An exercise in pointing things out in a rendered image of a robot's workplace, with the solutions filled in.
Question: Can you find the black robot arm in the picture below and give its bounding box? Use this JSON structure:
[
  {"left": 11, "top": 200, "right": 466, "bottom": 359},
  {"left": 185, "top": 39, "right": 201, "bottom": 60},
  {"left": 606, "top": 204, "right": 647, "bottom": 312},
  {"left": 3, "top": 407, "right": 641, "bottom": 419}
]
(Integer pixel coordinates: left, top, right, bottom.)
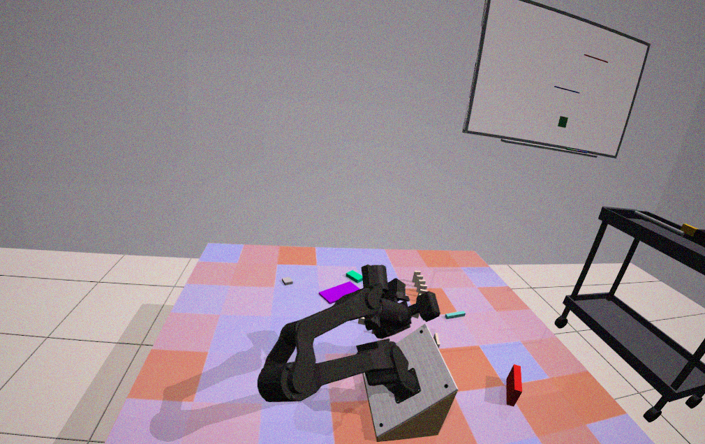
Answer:
[{"left": 258, "top": 265, "right": 422, "bottom": 404}]

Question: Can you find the purple flat rectangular block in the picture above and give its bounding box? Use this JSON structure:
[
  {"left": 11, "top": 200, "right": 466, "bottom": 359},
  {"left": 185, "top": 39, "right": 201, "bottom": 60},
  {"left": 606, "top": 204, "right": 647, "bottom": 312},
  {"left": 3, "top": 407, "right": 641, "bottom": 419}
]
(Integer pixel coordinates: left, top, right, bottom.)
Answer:
[{"left": 319, "top": 281, "right": 359, "bottom": 304}]

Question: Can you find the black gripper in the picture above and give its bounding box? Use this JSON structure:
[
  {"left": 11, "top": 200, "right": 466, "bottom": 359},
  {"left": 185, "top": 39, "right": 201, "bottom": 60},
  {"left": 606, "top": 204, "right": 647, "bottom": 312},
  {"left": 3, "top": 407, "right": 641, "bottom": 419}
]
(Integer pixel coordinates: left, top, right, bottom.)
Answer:
[{"left": 373, "top": 291, "right": 440, "bottom": 339}]

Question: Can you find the teal rectangular block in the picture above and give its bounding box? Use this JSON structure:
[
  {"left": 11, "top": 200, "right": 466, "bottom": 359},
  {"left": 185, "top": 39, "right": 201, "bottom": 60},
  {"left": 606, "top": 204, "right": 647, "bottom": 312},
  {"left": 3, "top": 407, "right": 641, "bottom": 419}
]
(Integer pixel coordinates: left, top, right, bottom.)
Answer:
[{"left": 445, "top": 311, "right": 466, "bottom": 319}]

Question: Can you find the green rectangular block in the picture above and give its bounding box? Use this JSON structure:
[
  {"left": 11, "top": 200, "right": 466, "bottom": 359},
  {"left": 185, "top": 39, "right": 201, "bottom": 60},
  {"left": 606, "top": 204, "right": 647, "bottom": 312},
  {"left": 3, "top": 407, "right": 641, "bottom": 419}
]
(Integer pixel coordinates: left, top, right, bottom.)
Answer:
[{"left": 346, "top": 270, "right": 363, "bottom": 283}]

